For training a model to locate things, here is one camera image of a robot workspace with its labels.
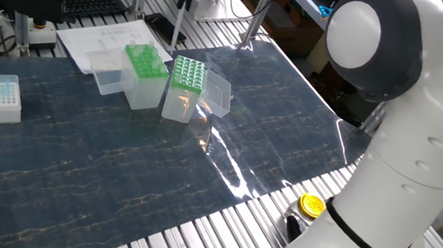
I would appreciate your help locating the translucent tip box green rack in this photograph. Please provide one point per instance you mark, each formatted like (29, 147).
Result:
(145, 93)
(179, 106)

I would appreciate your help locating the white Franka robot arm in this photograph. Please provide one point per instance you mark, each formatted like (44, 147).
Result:
(411, 164)

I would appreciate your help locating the black smartphone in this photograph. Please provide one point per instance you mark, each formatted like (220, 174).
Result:
(165, 28)

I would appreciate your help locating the black keyboard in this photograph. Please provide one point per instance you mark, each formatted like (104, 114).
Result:
(92, 3)

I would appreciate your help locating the white paper sheet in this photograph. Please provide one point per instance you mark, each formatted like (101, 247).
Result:
(88, 35)

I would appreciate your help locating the small blue object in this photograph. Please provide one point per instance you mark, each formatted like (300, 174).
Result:
(325, 11)

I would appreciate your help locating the white stand base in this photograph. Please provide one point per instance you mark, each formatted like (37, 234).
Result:
(43, 38)

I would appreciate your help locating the dark marble pattern mat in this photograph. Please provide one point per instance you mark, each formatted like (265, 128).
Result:
(72, 165)

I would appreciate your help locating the glass jar gold lid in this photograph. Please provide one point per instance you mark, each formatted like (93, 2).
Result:
(311, 205)

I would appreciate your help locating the white pedestal metal base plate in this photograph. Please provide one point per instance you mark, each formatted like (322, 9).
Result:
(214, 11)

